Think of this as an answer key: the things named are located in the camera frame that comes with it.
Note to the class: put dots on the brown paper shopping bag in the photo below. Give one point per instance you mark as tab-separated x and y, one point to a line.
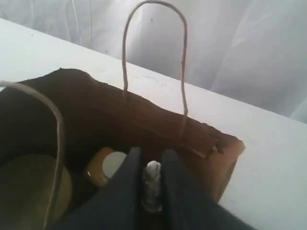
70	116

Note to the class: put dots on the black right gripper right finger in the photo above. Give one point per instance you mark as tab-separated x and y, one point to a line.
186	206

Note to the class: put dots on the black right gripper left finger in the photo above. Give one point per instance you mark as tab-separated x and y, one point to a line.
115	207

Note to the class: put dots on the yellow millet bottle white cap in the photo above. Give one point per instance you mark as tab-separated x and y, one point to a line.
103	165

